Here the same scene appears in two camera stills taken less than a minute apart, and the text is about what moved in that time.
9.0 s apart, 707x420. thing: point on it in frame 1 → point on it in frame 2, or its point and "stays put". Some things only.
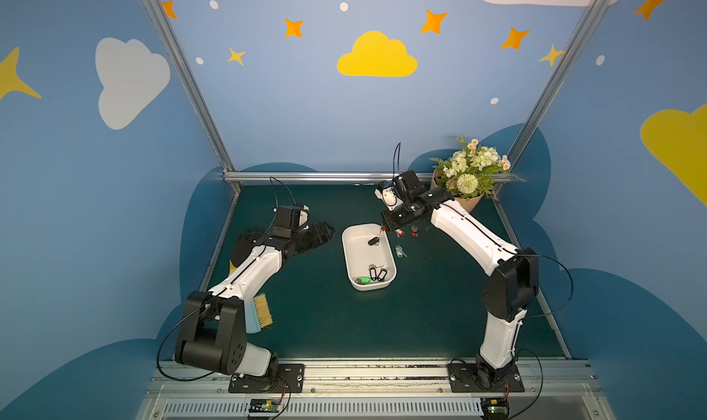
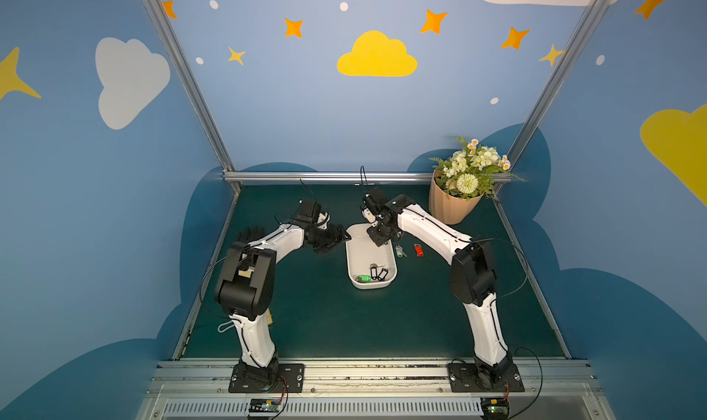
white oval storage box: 368,257 stays put
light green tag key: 399,251 stays put
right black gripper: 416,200 → 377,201
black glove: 247,239 stays put
